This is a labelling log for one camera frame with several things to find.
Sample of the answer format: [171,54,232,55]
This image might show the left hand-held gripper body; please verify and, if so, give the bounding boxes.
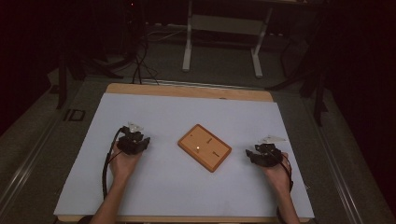
[116,121,146,156]

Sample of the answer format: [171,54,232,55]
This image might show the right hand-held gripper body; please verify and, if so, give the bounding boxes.
[250,134,288,168]

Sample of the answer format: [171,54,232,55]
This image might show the person's left hand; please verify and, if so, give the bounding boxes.
[108,142,143,185]

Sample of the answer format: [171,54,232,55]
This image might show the person's right hand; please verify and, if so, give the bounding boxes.
[261,151,292,194]

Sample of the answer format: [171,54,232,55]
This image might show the white table mat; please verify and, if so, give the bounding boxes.
[53,92,316,219]

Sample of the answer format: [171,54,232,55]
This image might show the black tripod stand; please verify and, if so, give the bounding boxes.
[55,43,125,110]

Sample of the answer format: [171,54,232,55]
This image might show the black floor stand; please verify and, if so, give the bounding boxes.
[265,27,330,127]

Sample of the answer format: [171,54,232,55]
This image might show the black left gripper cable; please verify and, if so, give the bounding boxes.
[101,127,124,201]

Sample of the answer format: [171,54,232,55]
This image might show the bundle of black cables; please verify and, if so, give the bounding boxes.
[129,27,161,86]

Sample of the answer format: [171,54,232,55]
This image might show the metal floor rail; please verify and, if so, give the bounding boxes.
[0,115,64,216]
[303,92,366,224]

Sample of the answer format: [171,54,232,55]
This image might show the white floor cable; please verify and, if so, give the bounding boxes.
[145,21,189,44]

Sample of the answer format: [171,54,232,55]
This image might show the white metal stand frame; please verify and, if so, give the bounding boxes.
[181,0,275,79]

